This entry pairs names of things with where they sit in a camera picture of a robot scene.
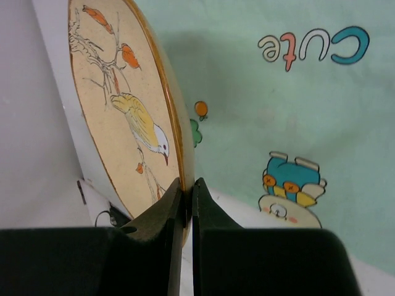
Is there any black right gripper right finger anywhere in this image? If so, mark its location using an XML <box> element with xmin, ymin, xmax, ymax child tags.
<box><xmin>192</xmin><ymin>179</ymin><xmax>361</xmax><ymax>296</ymax></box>

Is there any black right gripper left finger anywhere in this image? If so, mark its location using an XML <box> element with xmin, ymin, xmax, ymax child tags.
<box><xmin>1</xmin><ymin>179</ymin><xmax>182</xmax><ymax>295</ymax></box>

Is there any cream bird pattern plate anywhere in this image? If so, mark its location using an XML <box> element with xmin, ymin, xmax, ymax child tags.
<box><xmin>67</xmin><ymin>0</ymin><xmax>196</xmax><ymax>248</ymax></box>

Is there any green cartoon print placemat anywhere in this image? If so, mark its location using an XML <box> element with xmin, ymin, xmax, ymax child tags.
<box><xmin>138</xmin><ymin>1</ymin><xmax>394</xmax><ymax>273</ymax></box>

